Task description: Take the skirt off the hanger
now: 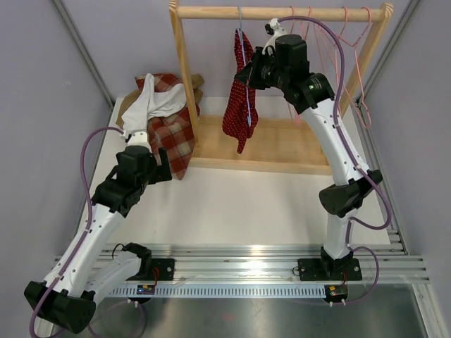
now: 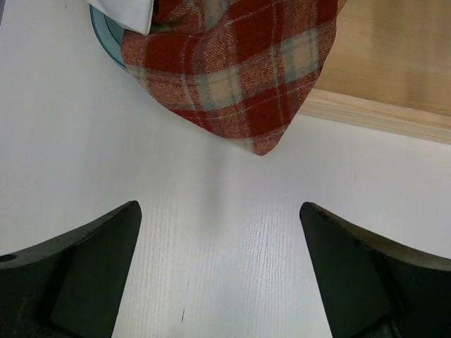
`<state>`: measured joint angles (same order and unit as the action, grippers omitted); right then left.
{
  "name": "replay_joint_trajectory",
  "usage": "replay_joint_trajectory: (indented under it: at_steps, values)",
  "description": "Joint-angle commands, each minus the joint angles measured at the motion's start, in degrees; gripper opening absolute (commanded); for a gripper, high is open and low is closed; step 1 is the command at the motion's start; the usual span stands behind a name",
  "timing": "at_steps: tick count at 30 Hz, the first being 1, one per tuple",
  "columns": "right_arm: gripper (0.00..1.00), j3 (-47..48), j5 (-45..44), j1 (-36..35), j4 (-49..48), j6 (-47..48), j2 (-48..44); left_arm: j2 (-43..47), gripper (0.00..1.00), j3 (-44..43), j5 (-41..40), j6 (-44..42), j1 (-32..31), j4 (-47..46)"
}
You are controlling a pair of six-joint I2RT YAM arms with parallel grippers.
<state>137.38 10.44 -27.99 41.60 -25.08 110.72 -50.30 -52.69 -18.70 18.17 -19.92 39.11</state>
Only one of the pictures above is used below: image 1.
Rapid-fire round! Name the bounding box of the pink wire hanger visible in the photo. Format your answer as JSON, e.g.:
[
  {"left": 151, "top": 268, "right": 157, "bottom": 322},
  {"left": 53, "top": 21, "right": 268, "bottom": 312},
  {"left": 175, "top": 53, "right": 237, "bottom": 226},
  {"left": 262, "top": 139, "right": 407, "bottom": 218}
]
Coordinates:
[
  {"left": 304, "top": 6, "right": 313, "bottom": 41},
  {"left": 288, "top": 20, "right": 302, "bottom": 127},
  {"left": 341, "top": 6, "right": 372, "bottom": 129},
  {"left": 314, "top": 6, "right": 350, "bottom": 90}
]

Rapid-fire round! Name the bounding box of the blue wire hanger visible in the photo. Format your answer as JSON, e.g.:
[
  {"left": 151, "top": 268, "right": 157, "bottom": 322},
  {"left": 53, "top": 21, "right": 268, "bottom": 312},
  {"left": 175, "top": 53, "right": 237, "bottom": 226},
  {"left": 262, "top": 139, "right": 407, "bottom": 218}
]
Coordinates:
[{"left": 237, "top": 6, "right": 255, "bottom": 130}]

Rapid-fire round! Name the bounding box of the small white skirt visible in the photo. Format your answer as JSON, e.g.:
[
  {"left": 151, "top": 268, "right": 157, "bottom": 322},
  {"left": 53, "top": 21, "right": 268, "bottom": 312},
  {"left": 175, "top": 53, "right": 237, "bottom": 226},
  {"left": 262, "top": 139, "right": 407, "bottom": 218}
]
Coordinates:
[{"left": 121, "top": 73, "right": 187, "bottom": 132}]

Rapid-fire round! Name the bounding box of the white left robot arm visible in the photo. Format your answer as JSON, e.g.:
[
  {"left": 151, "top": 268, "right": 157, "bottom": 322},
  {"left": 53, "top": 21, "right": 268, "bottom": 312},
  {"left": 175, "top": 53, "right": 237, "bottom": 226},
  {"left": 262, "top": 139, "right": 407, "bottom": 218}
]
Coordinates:
[{"left": 24, "top": 146, "right": 172, "bottom": 334}]

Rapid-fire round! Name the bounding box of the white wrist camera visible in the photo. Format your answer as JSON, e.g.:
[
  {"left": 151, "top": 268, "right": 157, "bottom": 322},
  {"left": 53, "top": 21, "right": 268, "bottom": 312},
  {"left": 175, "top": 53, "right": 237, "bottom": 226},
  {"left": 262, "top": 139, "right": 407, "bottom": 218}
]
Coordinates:
[
  {"left": 262, "top": 18, "right": 287, "bottom": 56},
  {"left": 121, "top": 130, "right": 152, "bottom": 153}
]

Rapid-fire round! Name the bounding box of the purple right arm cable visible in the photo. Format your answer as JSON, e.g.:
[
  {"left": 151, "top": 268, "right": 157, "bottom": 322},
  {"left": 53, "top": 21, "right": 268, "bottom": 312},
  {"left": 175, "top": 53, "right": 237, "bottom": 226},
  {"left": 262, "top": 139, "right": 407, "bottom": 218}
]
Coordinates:
[{"left": 276, "top": 15, "right": 393, "bottom": 306}]

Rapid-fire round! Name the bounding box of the wooden clothes rack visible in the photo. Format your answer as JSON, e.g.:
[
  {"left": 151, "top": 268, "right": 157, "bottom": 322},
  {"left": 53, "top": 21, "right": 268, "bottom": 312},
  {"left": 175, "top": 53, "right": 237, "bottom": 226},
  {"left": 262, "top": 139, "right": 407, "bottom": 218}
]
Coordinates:
[{"left": 168, "top": 1, "right": 394, "bottom": 175}]

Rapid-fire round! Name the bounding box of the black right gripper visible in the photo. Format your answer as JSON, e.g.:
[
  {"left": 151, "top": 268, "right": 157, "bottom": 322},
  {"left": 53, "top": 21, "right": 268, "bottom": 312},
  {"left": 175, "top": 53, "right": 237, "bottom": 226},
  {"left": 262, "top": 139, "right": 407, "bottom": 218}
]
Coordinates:
[{"left": 235, "top": 47, "right": 289, "bottom": 91}]

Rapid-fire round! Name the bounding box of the aluminium frame rail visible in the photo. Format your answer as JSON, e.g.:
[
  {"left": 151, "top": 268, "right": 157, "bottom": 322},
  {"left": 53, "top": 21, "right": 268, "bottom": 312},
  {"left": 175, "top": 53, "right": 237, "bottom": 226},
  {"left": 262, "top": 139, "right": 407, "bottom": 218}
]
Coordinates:
[{"left": 52, "top": 0, "right": 431, "bottom": 286}]

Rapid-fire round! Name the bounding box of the red polka dot skirt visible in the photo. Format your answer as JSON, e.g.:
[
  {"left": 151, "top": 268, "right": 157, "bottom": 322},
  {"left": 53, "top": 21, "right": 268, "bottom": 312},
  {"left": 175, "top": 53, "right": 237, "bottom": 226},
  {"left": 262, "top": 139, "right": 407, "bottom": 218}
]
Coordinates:
[{"left": 222, "top": 28, "right": 259, "bottom": 154}]

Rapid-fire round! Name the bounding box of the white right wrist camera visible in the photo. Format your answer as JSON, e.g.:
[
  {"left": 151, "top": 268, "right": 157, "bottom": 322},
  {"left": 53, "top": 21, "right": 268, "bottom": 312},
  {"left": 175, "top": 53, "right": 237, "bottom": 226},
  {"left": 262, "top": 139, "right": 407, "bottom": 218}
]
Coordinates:
[{"left": 262, "top": 18, "right": 287, "bottom": 56}]

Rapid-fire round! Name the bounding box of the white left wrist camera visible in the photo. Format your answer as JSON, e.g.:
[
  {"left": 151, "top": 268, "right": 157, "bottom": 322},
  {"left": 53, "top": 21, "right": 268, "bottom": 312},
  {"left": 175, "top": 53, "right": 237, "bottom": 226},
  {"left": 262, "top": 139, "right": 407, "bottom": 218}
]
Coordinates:
[{"left": 121, "top": 130, "right": 152, "bottom": 153}]

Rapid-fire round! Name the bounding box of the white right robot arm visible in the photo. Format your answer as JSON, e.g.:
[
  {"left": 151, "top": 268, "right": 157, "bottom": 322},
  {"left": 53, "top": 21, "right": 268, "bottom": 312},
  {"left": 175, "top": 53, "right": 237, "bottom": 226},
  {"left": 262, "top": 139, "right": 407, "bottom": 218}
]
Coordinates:
[{"left": 235, "top": 35, "right": 382, "bottom": 281}]

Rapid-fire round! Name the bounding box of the slotted cable duct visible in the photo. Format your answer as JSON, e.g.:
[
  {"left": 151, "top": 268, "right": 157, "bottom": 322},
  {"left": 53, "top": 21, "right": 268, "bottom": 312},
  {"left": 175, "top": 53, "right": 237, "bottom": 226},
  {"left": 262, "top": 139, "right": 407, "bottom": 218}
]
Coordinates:
[{"left": 109, "top": 283, "right": 326, "bottom": 299}]

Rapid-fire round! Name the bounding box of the red plaid skirt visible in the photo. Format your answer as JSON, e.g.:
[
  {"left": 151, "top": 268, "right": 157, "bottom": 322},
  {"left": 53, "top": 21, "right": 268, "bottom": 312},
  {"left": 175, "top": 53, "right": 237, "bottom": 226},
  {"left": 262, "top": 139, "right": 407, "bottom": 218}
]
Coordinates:
[{"left": 135, "top": 72, "right": 202, "bottom": 181}]

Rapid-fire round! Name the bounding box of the tan skirt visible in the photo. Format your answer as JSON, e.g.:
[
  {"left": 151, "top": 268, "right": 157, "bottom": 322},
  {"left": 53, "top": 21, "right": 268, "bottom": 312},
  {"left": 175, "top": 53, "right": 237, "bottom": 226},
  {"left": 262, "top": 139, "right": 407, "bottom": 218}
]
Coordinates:
[{"left": 116, "top": 74, "right": 204, "bottom": 128}]

